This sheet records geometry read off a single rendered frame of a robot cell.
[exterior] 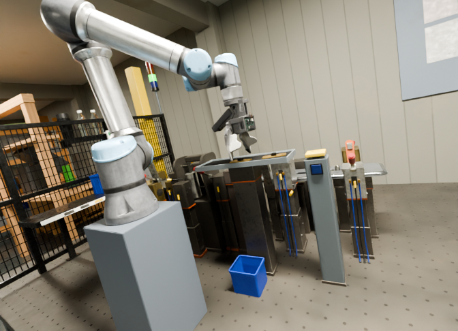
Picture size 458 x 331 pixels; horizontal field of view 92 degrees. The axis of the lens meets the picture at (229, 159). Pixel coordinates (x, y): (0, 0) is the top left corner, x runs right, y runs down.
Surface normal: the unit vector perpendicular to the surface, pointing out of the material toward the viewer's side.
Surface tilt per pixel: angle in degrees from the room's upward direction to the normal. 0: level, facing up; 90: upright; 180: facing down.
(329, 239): 90
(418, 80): 90
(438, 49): 90
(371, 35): 90
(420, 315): 0
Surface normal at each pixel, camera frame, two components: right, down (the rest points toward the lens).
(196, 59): 0.11, 0.13
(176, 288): 0.84, -0.09
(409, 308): -0.20, -0.97
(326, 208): -0.45, 0.22
